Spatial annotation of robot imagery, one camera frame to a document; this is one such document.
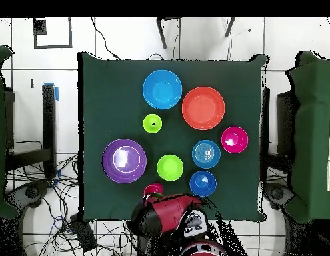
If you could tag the small ribbed green bowl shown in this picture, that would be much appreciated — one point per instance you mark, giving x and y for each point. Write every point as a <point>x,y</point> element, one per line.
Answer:
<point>170,167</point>

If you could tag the purple plastic bowl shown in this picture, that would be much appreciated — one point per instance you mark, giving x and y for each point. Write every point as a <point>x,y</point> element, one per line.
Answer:
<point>124,160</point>

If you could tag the red plastic cup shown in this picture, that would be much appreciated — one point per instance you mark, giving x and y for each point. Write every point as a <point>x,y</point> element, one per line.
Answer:
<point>153,188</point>

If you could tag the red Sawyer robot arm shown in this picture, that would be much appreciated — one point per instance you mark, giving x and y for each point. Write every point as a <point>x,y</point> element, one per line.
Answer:
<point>170,213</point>

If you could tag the green plastic cup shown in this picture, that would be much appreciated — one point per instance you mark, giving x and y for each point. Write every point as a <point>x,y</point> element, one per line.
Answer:
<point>148,126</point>

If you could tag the ribbed light blue bowl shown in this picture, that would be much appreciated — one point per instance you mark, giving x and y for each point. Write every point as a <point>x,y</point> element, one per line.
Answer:
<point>206,154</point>

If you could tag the orange plastic bowl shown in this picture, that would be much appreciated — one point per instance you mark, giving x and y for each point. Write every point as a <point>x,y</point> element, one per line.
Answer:
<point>203,108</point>

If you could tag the large light blue bowl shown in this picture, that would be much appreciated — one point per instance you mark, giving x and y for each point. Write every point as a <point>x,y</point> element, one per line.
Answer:
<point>162,89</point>

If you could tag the dark blue bowl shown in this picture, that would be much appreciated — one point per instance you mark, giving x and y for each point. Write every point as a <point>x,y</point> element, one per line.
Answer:
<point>202,183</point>

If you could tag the pink plastic bowl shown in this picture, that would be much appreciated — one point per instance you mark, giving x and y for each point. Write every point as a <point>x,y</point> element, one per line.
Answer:
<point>234,139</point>

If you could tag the dark green table cloth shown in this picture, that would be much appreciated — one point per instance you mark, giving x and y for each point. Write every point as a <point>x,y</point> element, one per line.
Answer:
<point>234,80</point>

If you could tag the black metal chair legs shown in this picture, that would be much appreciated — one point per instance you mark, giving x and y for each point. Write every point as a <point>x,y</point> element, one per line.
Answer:
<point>162,34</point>

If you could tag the black power strip box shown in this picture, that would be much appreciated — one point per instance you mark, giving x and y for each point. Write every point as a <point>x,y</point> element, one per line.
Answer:
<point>83,232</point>

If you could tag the black stand post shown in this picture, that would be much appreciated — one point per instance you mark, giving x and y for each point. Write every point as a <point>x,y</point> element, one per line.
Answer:
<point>48,120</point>

